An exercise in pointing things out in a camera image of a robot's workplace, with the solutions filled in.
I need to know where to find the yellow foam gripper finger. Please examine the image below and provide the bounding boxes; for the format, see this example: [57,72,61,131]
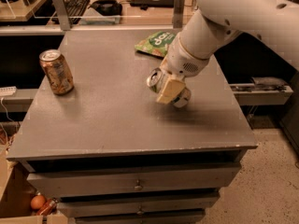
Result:
[156,77,186,105]

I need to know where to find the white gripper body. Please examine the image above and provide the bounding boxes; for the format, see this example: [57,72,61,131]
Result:
[160,35,209,77]

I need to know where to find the green white 7up can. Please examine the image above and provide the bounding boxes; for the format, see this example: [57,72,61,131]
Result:
[147,67,192,108]

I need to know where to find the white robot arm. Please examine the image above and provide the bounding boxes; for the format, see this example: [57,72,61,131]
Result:
[157,0,299,104]

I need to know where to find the brown orange soda can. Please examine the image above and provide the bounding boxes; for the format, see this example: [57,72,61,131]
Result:
[39,49,74,95]

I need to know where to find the green snack chip bag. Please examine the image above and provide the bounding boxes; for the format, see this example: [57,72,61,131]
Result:
[135,31,176,57]

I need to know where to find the black laptop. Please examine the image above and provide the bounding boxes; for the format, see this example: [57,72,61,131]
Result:
[130,0,174,7]

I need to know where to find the grey drawer cabinet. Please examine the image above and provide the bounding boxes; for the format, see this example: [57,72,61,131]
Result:
[6,27,259,224]

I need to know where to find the top grey drawer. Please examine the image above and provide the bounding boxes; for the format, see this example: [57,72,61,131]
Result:
[28,163,241,197]

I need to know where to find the grey drawer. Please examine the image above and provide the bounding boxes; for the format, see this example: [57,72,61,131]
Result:
[76,209,205,224]
[28,163,241,197]
[58,190,220,217]

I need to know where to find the black headphones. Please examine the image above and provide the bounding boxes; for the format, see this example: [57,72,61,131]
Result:
[91,0,122,16]

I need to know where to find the black keyboard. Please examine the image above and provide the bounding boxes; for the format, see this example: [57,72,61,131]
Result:
[64,0,91,24]

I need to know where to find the bottom grey drawer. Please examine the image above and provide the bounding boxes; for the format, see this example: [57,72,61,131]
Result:
[76,209,205,224]

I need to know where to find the middle grey drawer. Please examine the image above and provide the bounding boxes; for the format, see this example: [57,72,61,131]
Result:
[58,190,220,217]

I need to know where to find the white power strip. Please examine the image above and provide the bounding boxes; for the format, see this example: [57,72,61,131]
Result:
[0,86,17,97]

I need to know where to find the orange bottle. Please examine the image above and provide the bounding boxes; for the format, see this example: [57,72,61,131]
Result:
[36,199,58,217]

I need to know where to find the orange round fruit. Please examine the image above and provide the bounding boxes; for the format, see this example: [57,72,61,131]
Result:
[30,195,47,210]

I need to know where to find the right grey metal bracket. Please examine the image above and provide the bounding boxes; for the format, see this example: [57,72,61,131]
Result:
[172,0,185,29]

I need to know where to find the grey metal bracket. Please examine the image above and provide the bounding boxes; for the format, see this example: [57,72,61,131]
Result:
[52,0,71,31]
[172,0,185,29]

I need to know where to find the left grey metal bracket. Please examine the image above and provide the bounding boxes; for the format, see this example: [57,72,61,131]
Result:
[52,0,71,31]

